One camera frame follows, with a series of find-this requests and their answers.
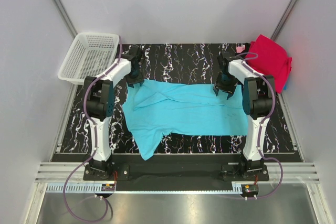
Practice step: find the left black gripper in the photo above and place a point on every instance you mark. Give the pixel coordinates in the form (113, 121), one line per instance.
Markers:
(139, 79)

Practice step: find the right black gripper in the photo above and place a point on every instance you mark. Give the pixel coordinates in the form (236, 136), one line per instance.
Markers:
(229, 89)

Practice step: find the cyan t shirt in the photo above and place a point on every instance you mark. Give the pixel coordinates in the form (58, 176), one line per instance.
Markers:
(156, 109)

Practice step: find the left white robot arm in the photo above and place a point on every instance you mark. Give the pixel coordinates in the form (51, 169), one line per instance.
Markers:
(99, 98)

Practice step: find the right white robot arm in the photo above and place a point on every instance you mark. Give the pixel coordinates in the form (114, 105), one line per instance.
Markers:
(258, 97)

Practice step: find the pink paper tag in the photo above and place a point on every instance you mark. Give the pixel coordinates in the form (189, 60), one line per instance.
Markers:
(240, 49)

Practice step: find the white plastic basket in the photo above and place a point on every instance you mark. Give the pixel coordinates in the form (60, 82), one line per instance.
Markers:
(90, 54)

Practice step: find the folded red t shirt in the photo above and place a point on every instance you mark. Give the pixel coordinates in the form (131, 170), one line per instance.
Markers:
(272, 60)

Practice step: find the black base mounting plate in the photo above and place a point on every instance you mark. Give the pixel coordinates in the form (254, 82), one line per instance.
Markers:
(176, 172)

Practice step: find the left corner metal post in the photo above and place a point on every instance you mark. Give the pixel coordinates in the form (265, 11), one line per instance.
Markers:
(65, 17)

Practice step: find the corner metal post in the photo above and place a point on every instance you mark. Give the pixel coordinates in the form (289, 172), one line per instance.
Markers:
(65, 17)
(284, 18)

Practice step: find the right corner metal post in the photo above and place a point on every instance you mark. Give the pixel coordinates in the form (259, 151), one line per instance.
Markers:
(284, 18)

